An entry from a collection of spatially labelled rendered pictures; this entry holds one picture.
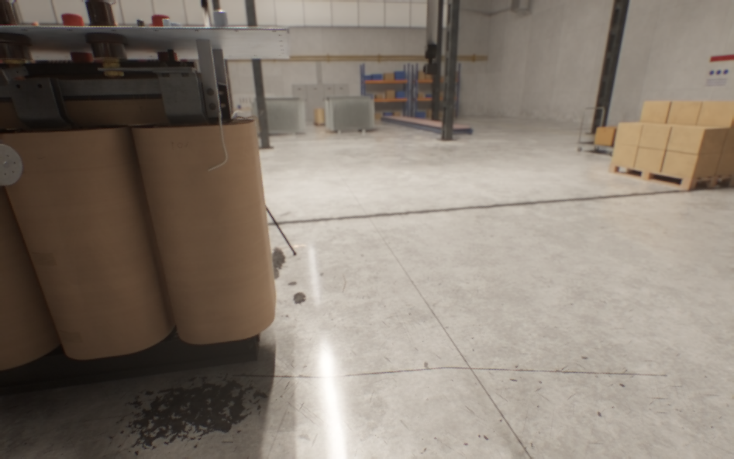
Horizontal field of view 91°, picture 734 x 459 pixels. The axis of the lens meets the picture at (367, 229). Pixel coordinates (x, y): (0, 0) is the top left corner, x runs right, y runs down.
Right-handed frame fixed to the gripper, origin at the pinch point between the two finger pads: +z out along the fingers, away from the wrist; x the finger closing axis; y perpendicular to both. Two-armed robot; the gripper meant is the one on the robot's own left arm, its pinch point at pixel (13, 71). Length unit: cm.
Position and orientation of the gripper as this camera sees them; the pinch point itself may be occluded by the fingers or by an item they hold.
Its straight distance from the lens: 160.9
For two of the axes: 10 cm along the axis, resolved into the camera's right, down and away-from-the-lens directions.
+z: 1.4, -5.2, 8.4
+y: -0.5, -8.5, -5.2
